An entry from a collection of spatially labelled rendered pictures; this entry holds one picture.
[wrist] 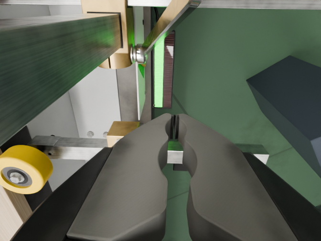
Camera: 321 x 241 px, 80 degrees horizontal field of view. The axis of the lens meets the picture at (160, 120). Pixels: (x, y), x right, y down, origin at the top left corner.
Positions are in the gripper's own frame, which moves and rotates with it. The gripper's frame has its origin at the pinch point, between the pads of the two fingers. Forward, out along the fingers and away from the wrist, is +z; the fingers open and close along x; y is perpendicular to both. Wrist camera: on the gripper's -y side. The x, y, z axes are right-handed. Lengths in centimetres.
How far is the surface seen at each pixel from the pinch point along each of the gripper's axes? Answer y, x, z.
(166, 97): 12.2, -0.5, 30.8
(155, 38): -3.7, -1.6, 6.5
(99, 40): -3.5, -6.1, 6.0
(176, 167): 89, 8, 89
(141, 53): -0.8, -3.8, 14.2
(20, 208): 27.6, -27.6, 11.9
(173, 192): 130, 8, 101
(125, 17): -4.8, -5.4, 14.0
